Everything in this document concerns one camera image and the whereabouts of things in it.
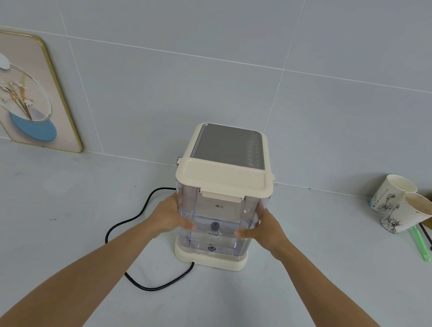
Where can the person's right hand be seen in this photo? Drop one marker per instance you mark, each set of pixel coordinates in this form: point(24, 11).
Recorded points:
point(268, 235)

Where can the person's left thumb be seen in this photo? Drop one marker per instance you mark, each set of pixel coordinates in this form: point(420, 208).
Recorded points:
point(185, 225)

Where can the gold framed flower picture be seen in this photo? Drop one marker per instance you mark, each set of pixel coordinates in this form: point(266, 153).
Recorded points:
point(25, 86)

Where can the green plastic straw spoon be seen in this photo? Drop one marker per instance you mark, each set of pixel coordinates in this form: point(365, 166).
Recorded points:
point(420, 244)

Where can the cream coffee machine grey top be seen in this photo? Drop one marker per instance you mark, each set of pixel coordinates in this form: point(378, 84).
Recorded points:
point(227, 144)

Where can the person's right forearm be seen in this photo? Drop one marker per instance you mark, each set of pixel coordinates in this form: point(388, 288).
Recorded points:
point(335, 306)

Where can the clear water tank cream lid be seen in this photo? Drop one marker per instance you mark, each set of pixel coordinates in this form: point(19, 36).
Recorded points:
point(223, 179)

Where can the person's right thumb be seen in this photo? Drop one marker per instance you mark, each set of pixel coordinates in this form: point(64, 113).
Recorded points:
point(245, 234)

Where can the white printed paper cup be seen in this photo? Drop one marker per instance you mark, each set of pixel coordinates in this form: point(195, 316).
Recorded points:
point(403, 215)
point(386, 197)

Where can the person's left forearm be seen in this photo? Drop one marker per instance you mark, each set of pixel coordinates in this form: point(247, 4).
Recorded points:
point(83, 274)

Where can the person's left hand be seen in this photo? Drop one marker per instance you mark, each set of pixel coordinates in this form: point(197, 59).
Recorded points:
point(166, 219)

